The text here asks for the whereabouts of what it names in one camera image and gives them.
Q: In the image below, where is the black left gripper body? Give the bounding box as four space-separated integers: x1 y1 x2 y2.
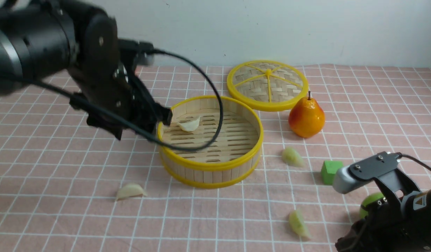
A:
68 39 158 134

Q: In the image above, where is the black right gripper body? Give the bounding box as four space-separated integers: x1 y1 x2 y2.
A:
335 199 417 252

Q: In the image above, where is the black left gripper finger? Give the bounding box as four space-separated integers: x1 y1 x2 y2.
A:
154 106 173 126

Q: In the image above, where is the white dumpling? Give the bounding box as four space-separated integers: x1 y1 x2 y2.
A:
115 183 147 201
177 116 201 132

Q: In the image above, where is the green dumpling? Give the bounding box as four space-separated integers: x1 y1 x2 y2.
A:
288 209 312 240
281 147 305 168

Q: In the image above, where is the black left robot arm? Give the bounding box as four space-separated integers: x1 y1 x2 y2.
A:
0 0 172 139

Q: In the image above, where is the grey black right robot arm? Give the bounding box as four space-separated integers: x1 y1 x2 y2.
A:
335 189 431 252

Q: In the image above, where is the bamboo steamer tray yellow rim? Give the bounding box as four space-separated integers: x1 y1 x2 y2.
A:
157 96 264 189

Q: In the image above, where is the woven steamer lid yellow rim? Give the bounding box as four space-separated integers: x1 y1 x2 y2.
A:
226 60 309 112

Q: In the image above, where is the green toy watermelon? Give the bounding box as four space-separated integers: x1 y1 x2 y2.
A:
359 192 384 219

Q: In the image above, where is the green foam cube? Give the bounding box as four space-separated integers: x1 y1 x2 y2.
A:
320 160 344 185

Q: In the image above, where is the pink checkered tablecloth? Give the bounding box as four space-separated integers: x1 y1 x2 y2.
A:
0 64 431 252

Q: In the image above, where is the orange yellow toy pear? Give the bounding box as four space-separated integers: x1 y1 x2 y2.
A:
288 91 325 138

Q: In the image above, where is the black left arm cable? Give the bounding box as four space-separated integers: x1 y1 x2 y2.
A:
13 49 224 152

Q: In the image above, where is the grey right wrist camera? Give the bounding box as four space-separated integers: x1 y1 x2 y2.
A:
332 152 421 210

